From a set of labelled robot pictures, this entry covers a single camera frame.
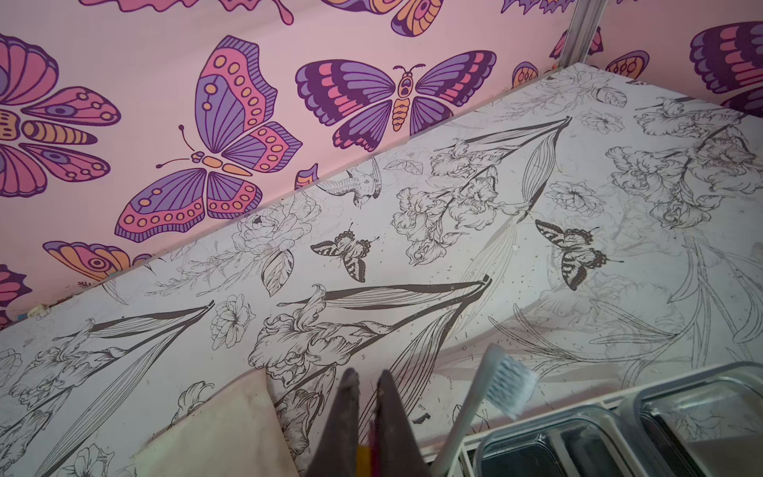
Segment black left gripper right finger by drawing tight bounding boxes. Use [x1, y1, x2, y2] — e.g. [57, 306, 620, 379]
[372, 370, 430, 477]

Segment aluminium frame corner post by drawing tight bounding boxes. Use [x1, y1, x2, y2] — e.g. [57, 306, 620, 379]
[558, 0, 608, 69]

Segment grey toothbrush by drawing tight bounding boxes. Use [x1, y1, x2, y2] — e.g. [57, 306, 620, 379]
[430, 344, 538, 476]

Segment cream toothbrush holder caddy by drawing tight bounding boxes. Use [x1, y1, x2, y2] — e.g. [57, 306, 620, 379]
[422, 386, 763, 477]

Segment clear right plastic cup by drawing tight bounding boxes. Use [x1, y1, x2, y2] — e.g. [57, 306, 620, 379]
[617, 363, 762, 476]

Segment clear left plastic cup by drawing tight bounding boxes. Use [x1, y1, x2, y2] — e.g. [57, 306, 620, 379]
[472, 405, 673, 476]

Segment yellow toothbrush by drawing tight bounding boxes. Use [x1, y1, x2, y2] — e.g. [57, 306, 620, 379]
[356, 446, 373, 477]

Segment clear plastic cup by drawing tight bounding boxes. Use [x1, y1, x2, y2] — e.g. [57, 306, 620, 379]
[617, 363, 762, 476]
[472, 405, 673, 476]

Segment beige cloth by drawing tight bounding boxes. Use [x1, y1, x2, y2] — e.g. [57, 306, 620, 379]
[134, 370, 298, 476]

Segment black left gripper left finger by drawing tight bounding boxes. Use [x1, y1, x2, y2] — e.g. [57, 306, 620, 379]
[305, 368, 360, 477]

